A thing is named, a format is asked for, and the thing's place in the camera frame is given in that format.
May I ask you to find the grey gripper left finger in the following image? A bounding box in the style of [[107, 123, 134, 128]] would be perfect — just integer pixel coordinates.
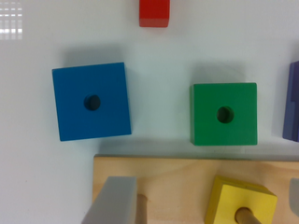
[[81, 176, 137, 224]]

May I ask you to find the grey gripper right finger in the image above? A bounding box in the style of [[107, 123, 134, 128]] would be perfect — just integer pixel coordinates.
[[289, 178, 299, 216]]

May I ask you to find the green square block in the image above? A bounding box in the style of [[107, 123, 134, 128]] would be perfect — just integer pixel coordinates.
[[190, 83, 258, 146]]

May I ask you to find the wooden peg with yellow block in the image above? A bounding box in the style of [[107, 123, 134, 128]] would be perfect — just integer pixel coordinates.
[[235, 208, 262, 224]]

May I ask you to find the purple square block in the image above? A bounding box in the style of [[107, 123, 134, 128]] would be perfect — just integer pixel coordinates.
[[283, 62, 299, 142]]

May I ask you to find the yellow square block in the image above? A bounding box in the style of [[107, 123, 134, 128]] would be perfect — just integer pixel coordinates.
[[205, 175, 278, 224]]

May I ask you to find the blue square block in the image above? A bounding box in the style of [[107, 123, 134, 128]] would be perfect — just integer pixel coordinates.
[[52, 63, 132, 141]]

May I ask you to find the red block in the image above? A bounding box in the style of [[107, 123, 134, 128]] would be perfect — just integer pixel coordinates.
[[139, 0, 170, 28]]

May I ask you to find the near wooden peg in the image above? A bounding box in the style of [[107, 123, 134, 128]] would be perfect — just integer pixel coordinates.
[[135, 194, 148, 224]]

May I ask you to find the wooden peg base board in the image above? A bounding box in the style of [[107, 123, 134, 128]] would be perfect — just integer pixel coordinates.
[[93, 156, 299, 224]]

